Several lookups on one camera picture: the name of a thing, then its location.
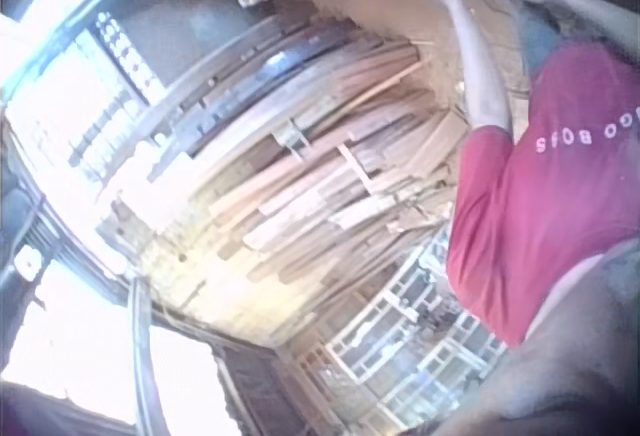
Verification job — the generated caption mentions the person's legs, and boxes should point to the person's legs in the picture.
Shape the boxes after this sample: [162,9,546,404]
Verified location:
[514,4,577,78]

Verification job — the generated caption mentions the pile of wooden planks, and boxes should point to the pile of wooden planks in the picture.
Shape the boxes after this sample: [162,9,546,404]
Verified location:
[139,5,472,348]

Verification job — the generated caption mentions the window with turned balusters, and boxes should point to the window with turned balusters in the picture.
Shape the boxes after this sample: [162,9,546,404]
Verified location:
[63,9,168,169]

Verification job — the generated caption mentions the stack of wooden window frames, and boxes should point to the stack of wooden window frames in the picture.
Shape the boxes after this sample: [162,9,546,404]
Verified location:
[289,235,512,432]

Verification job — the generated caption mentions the dark carved wooden door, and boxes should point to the dark carved wooden door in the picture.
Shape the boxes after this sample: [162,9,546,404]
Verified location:
[213,339,303,436]

